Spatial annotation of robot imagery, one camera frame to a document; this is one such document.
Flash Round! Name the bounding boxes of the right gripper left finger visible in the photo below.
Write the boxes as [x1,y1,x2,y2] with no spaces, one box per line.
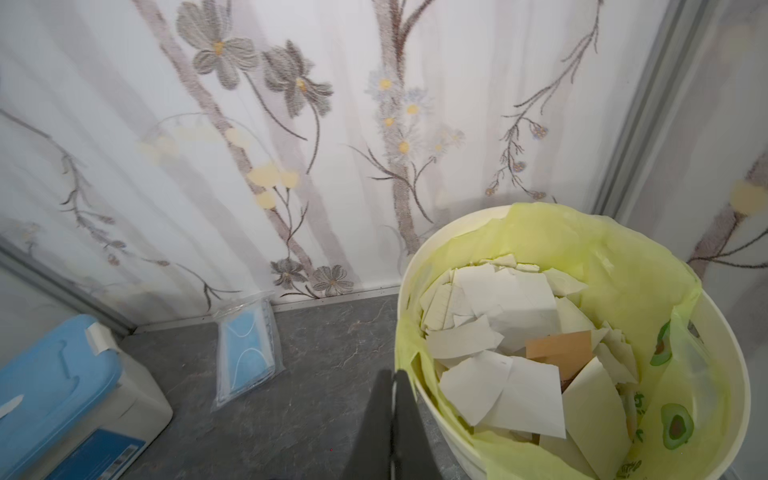
[341,370,393,480]

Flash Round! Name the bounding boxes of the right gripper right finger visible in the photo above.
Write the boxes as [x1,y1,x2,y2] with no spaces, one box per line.
[394,370,442,480]

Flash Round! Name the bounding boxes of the cream trash bin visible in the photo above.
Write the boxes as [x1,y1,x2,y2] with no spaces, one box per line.
[395,205,752,480]

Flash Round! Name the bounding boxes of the bagged blue face masks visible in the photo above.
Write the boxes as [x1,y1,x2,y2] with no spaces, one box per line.
[212,291,284,411]

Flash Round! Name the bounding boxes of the yellow-green bin liner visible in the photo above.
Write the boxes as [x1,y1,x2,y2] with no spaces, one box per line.
[395,202,730,480]

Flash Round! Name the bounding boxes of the blue lidded storage box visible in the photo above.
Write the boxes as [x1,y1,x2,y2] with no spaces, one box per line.
[1,315,173,479]

